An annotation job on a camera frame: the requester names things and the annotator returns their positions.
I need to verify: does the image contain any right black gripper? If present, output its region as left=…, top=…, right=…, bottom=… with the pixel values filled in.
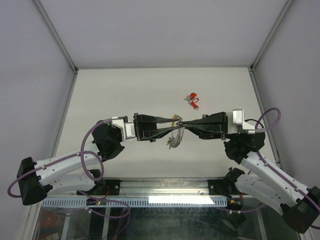
left=179, top=111, right=240, bottom=141

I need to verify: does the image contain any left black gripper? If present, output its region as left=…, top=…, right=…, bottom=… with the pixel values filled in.
left=132, top=113, right=180, bottom=143

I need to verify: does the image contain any green tag key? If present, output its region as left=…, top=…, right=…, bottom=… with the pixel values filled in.
left=166, top=137, right=177, bottom=150

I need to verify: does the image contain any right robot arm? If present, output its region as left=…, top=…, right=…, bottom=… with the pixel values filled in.
left=179, top=109, right=320, bottom=234

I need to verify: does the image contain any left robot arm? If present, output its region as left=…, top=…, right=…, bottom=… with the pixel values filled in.
left=15, top=114, right=182, bottom=206

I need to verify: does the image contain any red tag key lower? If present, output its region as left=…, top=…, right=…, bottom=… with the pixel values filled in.
left=190, top=97, right=199, bottom=110

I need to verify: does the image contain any red tag key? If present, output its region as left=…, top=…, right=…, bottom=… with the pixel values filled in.
left=184, top=92, right=197, bottom=101
left=190, top=97, right=199, bottom=110

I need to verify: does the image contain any red tag key upper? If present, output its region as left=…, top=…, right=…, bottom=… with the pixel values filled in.
left=184, top=92, right=197, bottom=101

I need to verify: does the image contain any aluminium mounting rail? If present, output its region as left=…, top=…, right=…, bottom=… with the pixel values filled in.
left=31, top=176, right=301, bottom=198

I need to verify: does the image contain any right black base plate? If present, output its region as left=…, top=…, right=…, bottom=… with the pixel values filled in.
left=207, top=178, right=240, bottom=198

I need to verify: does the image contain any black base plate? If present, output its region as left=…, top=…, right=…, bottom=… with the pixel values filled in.
left=85, top=178, right=122, bottom=196
left=207, top=178, right=240, bottom=198

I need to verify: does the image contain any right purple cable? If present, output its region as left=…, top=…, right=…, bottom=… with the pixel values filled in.
left=254, top=107, right=320, bottom=230

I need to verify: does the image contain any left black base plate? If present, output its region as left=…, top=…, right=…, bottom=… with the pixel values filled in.
left=85, top=178, right=122, bottom=196

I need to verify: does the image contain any white slotted cable duct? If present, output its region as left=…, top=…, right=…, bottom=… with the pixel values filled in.
left=42, top=196, right=228, bottom=209

